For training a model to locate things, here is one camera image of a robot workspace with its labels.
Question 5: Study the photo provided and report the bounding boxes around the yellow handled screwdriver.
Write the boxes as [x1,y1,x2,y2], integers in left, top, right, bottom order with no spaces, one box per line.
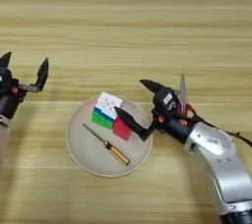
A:
[82,123,131,167]

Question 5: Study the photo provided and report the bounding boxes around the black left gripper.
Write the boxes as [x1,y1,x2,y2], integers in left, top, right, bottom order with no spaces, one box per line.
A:
[0,51,49,119]

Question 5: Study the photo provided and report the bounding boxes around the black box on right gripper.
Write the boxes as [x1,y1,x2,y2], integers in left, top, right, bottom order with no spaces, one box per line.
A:
[152,85,181,118]

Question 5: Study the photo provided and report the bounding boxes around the round beige plate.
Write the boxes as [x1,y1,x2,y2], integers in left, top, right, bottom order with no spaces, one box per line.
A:
[65,95,154,178]

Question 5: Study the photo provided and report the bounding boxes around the multicolour puzzle cube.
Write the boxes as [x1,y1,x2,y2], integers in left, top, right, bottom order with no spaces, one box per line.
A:
[91,91,124,130]

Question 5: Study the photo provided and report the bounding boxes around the red cube block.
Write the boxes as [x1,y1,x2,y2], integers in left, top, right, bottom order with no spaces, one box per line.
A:
[112,116,134,141]

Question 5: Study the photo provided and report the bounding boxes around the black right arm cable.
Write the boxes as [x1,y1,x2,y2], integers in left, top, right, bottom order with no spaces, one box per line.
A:
[225,130,252,147]

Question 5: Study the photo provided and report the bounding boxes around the red handled scissors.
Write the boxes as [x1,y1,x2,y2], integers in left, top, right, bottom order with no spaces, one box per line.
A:
[179,73,198,119]

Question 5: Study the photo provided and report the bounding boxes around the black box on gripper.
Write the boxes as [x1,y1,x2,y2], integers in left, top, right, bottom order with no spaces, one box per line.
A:
[0,67,14,95]
[152,85,181,118]

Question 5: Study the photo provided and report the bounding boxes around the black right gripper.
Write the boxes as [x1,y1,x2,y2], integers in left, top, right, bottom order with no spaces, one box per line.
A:
[113,79,198,143]

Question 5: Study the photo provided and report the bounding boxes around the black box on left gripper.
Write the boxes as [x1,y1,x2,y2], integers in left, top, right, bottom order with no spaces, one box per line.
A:
[0,67,14,95]

